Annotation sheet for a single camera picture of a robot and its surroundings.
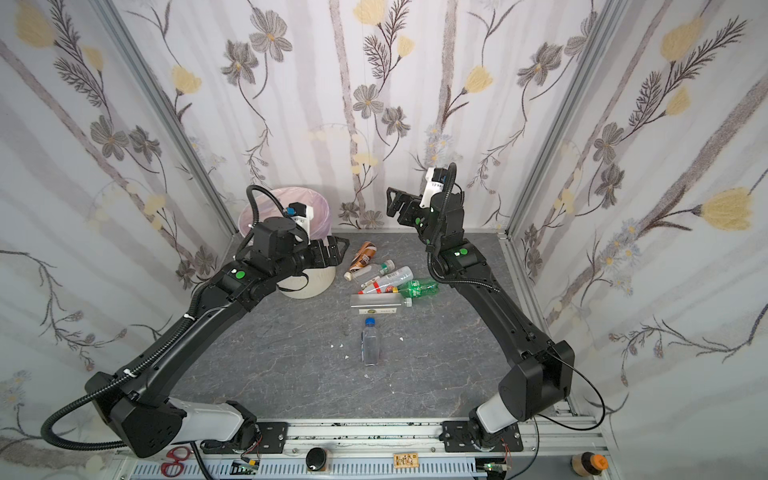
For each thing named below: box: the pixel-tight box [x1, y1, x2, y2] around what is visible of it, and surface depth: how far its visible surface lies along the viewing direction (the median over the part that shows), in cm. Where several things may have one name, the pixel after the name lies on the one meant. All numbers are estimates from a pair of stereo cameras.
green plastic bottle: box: [398, 279, 439, 299], surface depth 100 cm
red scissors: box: [161, 446, 190, 477], surface depth 71 cm
